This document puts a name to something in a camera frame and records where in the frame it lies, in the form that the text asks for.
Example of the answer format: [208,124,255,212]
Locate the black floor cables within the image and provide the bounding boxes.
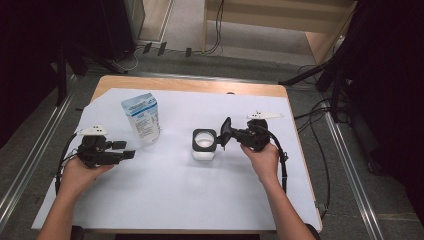
[293,64,332,219]

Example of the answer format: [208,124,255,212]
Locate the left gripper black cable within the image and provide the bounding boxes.
[54,132,81,196]

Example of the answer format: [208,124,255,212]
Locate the black tripod stand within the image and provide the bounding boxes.
[278,19,359,123]

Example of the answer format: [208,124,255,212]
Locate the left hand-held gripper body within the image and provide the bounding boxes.
[77,124,124,169]

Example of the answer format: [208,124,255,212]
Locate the light wooden shelf unit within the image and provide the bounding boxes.
[202,0,358,66]

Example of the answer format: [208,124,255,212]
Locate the person's left hand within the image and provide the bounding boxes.
[58,156,115,200]

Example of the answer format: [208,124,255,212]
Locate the person's right hand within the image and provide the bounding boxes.
[240,141,281,183]

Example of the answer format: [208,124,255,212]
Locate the clear jar with black lid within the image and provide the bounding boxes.
[191,116,233,162]

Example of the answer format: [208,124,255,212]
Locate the metal floor rail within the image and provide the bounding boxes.
[0,74,79,231]
[128,70,321,88]
[323,109,384,240]

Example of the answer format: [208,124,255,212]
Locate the white and blue pouch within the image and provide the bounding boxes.
[120,92,161,145]

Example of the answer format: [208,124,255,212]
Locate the black round object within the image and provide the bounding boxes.
[304,222,322,240]

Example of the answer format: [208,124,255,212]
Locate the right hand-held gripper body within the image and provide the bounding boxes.
[240,111,285,153]

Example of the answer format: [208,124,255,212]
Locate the white floor cable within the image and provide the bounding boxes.
[111,46,139,73]

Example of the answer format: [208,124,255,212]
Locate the wooden table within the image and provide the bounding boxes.
[90,74,324,234]

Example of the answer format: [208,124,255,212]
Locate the hanging black cable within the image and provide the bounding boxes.
[203,0,225,55]

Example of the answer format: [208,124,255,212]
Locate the dark curtain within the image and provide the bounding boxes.
[0,0,104,149]
[346,0,424,228]

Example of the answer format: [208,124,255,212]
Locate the black cabinet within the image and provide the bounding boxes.
[99,0,146,63]

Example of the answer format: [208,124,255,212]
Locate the black metal stand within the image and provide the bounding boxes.
[54,38,128,107]

